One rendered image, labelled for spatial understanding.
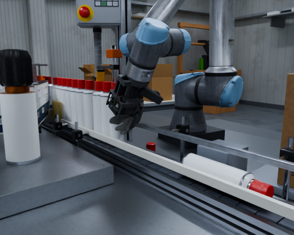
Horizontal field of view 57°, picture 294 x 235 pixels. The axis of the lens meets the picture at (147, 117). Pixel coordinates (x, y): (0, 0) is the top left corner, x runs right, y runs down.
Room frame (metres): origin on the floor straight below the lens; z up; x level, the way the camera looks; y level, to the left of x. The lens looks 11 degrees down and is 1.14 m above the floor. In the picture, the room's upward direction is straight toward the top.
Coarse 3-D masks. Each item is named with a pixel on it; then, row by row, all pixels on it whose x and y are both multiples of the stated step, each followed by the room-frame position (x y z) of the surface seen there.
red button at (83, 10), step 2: (80, 8) 1.02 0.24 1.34; (82, 8) 1.02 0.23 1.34; (84, 8) 1.02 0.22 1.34; (86, 8) 1.02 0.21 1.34; (80, 10) 1.02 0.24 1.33; (82, 10) 1.01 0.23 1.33; (84, 10) 1.01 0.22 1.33; (86, 10) 1.02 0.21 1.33; (88, 10) 1.02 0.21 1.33; (80, 12) 1.02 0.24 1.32; (82, 12) 1.01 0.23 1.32; (84, 12) 1.01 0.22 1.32; (86, 12) 1.02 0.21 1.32; (88, 12) 1.02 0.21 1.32; (80, 14) 1.02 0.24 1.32; (82, 14) 1.02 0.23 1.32; (84, 14) 1.02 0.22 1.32; (86, 14) 1.02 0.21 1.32; (88, 14) 1.02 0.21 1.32; (82, 16) 1.02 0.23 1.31; (84, 16) 1.02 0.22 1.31; (86, 16) 1.02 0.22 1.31; (88, 16) 1.03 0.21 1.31
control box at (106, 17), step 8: (80, 0) 1.04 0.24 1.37; (88, 0) 1.05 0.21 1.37; (120, 0) 1.06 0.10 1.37; (88, 8) 1.04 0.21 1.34; (96, 8) 1.05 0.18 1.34; (104, 8) 1.05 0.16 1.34; (112, 8) 1.05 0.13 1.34; (120, 8) 1.05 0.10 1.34; (80, 16) 1.04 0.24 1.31; (96, 16) 1.05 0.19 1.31; (104, 16) 1.05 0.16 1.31; (112, 16) 1.05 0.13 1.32; (120, 16) 1.05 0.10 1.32; (80, 24) 1.05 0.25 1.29; (88, 24) 1.05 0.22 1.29; (96, 24) 1.05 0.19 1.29; (104, 24) 1.06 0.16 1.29; (112, 24) 1.06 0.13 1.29
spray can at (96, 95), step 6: (96, 84) 0.94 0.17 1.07; (96, 90) 0.94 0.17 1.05; (102, 90) 0.94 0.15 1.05; (96, 96) 0.93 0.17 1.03; (96, 102) 0.93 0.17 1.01; (96, 108) 0.93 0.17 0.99; (96, 114) 0.93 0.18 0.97; (96, 120) 0.93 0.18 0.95; (96, 126) 0.93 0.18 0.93; (96, 138) 0.93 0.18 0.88
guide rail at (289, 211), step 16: (80, 128) 0.98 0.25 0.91; (112, 144) 0.81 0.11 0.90; (128, 144) 0.75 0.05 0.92; (160, 160) 0.64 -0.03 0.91; (192, 176) 0.56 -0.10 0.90; (208, 176) 0.52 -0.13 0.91; (240, 192) 0.47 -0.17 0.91; (256, 192) 0.45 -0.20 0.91; (272, 208) 0.42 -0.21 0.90; (288, 208) 0.40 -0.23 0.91
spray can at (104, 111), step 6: (102, 84) 0.90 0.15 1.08; (108, 84) 0.89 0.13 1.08; (108, 90) 0.89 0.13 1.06; (102, 96) 0.89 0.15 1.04; (102, 102) 0.89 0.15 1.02; (102, 108) 0.89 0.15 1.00; (108, 108) 0.88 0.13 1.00; (102, 114) 0.89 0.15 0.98; (108, 114) 0.88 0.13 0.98; (102, 120) 0.89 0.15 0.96; (108, 120) 0.88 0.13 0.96; (102, 126) 0.89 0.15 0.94; (108, 126) 0.88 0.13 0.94; (102, 132) 0.89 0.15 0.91; (108, 132) 0.88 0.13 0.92
